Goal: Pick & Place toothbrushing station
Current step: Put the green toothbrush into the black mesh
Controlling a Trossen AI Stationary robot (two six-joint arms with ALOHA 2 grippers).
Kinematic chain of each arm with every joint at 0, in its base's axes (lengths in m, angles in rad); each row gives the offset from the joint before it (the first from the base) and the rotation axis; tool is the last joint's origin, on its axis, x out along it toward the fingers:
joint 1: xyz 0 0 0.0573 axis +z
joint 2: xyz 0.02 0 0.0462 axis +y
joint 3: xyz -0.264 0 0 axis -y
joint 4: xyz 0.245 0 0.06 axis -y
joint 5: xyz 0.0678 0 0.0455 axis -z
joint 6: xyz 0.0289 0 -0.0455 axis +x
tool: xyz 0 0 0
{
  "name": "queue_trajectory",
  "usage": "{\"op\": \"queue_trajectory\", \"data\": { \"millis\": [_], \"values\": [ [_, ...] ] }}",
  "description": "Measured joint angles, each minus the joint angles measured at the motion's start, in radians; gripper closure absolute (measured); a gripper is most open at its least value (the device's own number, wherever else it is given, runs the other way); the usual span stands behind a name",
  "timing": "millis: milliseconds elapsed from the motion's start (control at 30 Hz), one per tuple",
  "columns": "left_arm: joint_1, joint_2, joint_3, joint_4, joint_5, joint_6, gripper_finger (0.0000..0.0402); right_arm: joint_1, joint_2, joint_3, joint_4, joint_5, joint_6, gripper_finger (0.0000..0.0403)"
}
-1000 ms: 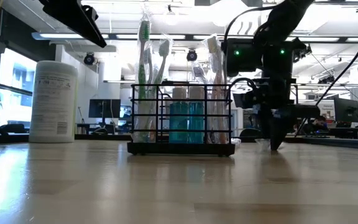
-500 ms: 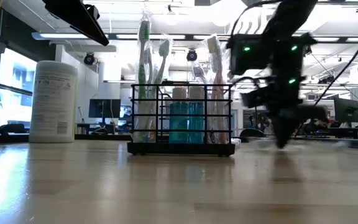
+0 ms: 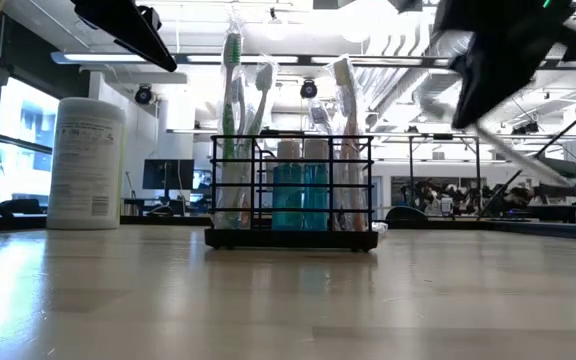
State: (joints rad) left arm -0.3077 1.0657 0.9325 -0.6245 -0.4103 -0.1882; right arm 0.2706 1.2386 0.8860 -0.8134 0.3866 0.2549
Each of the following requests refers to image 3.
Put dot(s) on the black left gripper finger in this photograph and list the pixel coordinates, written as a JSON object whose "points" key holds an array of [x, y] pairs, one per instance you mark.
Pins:
{"points": [[152, 16], [123, 25]]}

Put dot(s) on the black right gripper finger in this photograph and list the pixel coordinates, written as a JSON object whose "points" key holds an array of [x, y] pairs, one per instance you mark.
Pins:
{"points": [[488, 75]]}

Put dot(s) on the green toothbrush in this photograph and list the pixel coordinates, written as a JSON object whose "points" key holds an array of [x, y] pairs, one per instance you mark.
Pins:
{"points": [[262, 82], [229, 120], [518, 155]]}

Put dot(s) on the orange toothbrush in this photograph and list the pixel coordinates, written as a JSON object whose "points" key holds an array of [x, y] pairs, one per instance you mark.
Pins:
{"points": [[350, 150]]}

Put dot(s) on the long ceiling light bar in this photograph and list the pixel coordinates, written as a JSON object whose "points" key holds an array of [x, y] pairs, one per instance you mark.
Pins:
{"points": [[93, 58]]}

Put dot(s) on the black ceiling spotlight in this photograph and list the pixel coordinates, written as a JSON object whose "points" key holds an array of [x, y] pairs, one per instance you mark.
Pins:
{"points": [[143, 95], [308, 90]]}

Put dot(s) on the background robot arms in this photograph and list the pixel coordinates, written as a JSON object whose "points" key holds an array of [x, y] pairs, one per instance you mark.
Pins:
{"points": [[443, 196]]}

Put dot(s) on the black computer monitor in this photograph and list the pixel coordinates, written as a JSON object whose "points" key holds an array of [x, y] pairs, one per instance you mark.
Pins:
{"points": [[168, 174], [563, 190]]}

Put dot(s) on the white wipes canister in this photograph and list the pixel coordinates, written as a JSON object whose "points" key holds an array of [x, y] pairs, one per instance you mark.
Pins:
{"points": [[85, 165]]}

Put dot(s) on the black chair back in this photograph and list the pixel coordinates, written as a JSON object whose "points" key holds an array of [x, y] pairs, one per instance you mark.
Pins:
{"points": [[405, 215]]}

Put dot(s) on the black office chair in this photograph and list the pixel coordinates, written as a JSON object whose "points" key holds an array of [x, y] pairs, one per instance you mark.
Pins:
{"points": [[25, 206]]}

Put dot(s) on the silver ceiling duct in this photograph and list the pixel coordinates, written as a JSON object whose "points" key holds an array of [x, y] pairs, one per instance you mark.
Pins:
{"points": [[435, 75]]}

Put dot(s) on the black metal stand frame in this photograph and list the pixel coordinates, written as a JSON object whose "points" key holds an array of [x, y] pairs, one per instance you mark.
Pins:
{"points": [[411, 165]]}

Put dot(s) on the black aluminium table frame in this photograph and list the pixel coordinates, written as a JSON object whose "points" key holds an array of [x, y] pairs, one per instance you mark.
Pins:
{"points": [[543, 231]]}

